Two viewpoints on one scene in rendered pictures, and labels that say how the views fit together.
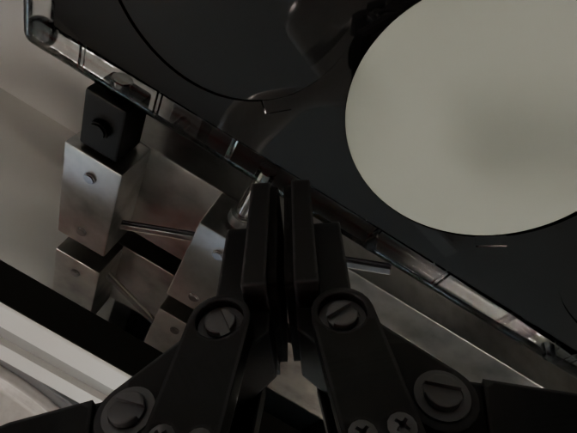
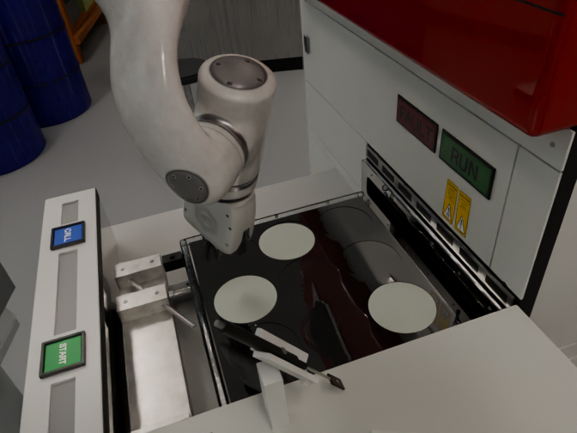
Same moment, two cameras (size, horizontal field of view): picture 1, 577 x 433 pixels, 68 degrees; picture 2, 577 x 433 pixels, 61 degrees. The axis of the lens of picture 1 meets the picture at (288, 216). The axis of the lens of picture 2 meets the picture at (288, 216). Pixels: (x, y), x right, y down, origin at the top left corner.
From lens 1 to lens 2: 74 cm
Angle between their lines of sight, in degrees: 75
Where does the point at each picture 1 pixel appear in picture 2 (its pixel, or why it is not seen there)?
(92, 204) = (140, 265)
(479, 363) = (179, 391)
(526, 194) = (243, 314)
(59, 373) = (57, 273)
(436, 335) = (176, 371)
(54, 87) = not seen: hidden behind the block
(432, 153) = (233, 298)
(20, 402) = not seen: outside the picture
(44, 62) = not seen: hidden behind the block
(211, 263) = (150, 294)
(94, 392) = (57, 285)
